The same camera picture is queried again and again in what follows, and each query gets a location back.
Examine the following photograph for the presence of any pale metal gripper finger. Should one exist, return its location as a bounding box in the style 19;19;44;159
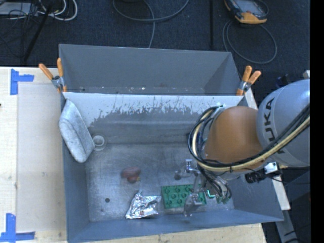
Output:
174;159;200;181
182;192;206;218

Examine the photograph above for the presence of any green studded flat block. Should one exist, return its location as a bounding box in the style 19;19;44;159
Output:
161;184;208;210

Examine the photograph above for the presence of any grey metal bin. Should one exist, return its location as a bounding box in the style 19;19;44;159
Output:
58;44;285;243

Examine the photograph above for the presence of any silver foil packet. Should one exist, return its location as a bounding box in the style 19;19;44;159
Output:
125;190;162;220

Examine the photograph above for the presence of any red-brown toy food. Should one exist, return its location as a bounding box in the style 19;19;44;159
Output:
120;166;142;184

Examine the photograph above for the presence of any clear glass cup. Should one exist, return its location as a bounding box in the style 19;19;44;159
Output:
92;134;107;151

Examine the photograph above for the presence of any white rounded sponge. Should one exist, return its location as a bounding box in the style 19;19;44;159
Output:
58;99;96;164

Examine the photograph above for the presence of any black cylinder on white bracket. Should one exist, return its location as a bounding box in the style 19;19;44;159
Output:
245;160;283;184

